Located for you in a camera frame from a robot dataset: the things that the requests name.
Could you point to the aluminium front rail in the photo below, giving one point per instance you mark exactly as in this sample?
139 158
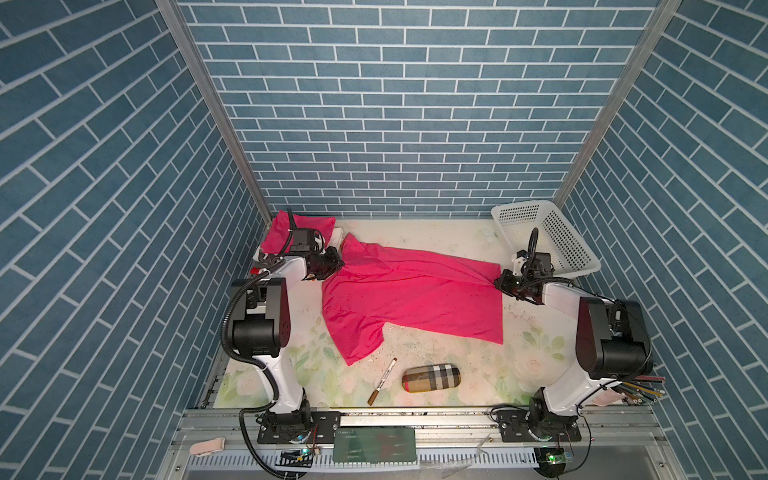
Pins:
615 442

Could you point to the aluminium corner post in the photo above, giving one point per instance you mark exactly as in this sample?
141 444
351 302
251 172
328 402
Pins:
655 27
182 36

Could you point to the folded magenta t shirt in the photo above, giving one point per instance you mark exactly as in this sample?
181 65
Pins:
279 230

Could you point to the magenta t shirt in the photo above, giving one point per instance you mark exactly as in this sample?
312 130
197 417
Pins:
408 288
279 230

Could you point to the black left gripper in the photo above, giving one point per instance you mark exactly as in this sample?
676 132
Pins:
333 261

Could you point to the brown handled marker pen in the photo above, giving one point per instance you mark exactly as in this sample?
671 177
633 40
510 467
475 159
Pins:
380 384

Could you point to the aluminium right corner post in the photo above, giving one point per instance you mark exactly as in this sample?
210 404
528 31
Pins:
655 27

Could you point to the aluminium left corner post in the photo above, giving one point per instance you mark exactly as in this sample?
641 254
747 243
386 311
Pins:
182 36

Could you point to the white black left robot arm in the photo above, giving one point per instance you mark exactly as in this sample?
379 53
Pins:
256 327

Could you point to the plaid beige glasses case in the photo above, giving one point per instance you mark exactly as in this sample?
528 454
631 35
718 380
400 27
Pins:
431 378

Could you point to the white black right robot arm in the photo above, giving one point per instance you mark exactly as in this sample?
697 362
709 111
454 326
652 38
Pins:
612 343

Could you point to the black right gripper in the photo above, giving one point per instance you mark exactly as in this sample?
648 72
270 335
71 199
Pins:
503 283

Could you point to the coloured pencils bundle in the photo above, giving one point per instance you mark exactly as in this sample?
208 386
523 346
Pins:
641 390

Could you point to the white perforated plastic basket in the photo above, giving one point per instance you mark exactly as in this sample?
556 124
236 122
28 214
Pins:
570 255

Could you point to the green circuit board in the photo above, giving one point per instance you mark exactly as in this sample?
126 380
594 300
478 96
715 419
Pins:
374 445

